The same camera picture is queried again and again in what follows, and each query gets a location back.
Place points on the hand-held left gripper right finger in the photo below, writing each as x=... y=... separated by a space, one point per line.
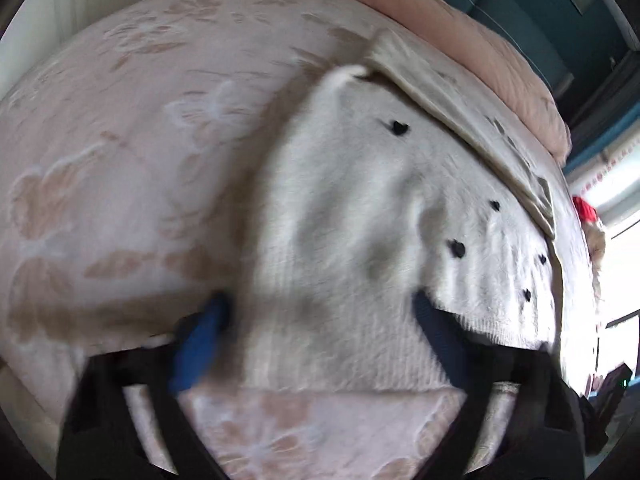
x=442 y=332

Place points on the pink quilt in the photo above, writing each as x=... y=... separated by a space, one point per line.
x=450 y=25

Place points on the white knit sweater black hearts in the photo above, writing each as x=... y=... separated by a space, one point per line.
x=350 y=240

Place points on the red and white plush toy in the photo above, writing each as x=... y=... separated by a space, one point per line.
x=590 y=230

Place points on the teal sofa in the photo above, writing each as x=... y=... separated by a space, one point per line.
x=510 y=15

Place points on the folded beige cloth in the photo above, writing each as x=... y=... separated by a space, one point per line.
x=465 y=125

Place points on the pink floral bed sheet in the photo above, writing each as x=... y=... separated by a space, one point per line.
x=125 y=170

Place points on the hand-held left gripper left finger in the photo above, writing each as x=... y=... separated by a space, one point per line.
x=200 y=340

